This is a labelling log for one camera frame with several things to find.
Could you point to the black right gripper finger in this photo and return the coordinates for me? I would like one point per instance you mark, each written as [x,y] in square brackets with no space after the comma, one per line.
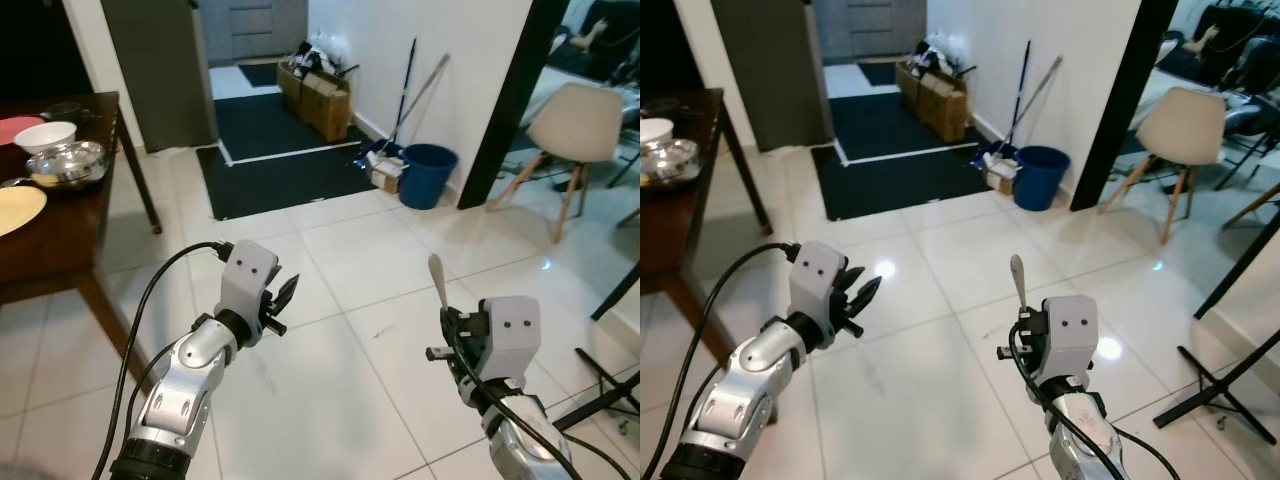
[1021,321]
[452,319]
[445,355]
[1011,354]

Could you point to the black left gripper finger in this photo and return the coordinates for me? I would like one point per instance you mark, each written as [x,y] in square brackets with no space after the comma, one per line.
[853,283]
[273,286]
[288,293]
[868,295]

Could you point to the silver metal cutlery piece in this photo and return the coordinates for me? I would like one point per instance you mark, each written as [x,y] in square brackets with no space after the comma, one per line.
[1018,275]
[437,275]

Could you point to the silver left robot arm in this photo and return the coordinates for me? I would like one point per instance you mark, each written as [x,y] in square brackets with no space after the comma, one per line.
[185,385]
[740,395]

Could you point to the black floor mat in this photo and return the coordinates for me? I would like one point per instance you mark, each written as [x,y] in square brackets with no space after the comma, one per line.
[270,175]
[890,175]

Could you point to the black tripod stand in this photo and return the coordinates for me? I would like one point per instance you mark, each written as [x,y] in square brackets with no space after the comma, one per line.
[600,398]
[1215,382]

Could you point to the blue bucket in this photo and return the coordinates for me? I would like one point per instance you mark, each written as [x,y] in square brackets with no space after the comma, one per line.
[430,178]
[1042,180]

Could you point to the small open cardboard box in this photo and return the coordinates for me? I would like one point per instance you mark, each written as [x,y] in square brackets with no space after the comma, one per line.
[385,178]
[1000,180]

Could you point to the dark wooden table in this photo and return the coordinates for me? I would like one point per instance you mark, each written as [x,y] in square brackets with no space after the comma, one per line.
[60,240]
[670,240]

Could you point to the large cardboard box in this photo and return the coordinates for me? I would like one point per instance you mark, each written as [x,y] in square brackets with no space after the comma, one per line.
[940,105]
[325,105]

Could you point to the shiny steel bowl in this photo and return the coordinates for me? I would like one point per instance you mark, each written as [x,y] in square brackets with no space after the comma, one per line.
[668,162]
[70,165]

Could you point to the white chair wooden legs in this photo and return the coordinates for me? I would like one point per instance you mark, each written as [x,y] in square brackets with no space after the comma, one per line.
[1185,128]
[575,125]

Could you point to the white bowl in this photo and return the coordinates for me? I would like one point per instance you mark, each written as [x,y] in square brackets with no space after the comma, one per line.
[45,140]
[655,132]

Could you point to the grey panelled door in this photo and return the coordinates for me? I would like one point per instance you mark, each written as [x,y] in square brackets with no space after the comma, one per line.
[250,30]
[865,30]

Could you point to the pale yellow plate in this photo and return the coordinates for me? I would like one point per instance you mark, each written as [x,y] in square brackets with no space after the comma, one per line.
[18,210]

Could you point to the black fluffy item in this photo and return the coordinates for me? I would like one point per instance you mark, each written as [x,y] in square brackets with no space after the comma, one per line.
[65,110]

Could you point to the pink plate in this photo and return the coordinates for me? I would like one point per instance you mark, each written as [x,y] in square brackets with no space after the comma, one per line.
[15,130]

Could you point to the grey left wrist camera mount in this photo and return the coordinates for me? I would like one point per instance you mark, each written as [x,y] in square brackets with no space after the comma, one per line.
[248,275]
[818,275]

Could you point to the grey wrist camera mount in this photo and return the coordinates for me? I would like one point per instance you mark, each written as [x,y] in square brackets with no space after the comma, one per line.
[248,275]
[818,275]
[1070,335]
[512,335]

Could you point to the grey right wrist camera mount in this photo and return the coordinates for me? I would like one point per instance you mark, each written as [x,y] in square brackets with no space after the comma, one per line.
[512,335]
[1070,335]

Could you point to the black frame post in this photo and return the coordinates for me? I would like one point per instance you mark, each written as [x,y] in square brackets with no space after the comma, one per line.
[1125,100]
[513,100]

